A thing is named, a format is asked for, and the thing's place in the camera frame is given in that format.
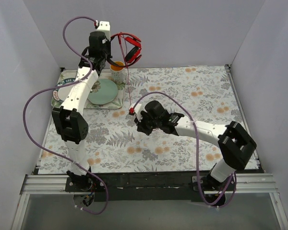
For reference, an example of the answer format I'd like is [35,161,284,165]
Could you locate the red headphone cable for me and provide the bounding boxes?
[119,32,133,112]

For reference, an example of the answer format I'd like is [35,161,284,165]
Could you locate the red black headphones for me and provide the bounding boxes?
[110,32,142,68]

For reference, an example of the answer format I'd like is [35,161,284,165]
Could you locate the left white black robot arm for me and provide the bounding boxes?
[52,31,111,192]

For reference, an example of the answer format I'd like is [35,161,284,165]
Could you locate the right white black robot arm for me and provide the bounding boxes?
[129,100,257,190]

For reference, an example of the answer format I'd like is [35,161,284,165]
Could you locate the floral mug yellow inside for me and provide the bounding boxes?
[110,61,127,84]

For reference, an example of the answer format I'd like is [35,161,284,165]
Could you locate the mint green flower plate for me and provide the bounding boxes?
[87,79,118,105]

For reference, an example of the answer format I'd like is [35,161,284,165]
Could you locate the white plate green rim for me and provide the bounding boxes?
[52,78,75,103]

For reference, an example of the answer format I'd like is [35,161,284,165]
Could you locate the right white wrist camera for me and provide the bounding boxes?
[129,103,146,121]

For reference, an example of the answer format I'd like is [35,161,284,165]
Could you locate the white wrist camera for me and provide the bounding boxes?
[129,103,146,121]
[96,21,111,41]

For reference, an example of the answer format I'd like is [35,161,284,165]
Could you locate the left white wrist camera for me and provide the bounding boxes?
[96,21,111,41]

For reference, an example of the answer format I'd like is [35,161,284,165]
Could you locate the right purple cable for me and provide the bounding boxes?
[134,92,238,209]

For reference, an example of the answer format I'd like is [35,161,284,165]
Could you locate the purple cable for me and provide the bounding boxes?
[134,92,238,209]
[23,16,110,216]

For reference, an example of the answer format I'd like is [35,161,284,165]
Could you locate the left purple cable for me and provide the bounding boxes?
[23,16,110,216]

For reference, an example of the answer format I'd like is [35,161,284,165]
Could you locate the black metal base rail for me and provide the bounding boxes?
[21,170,277,202]

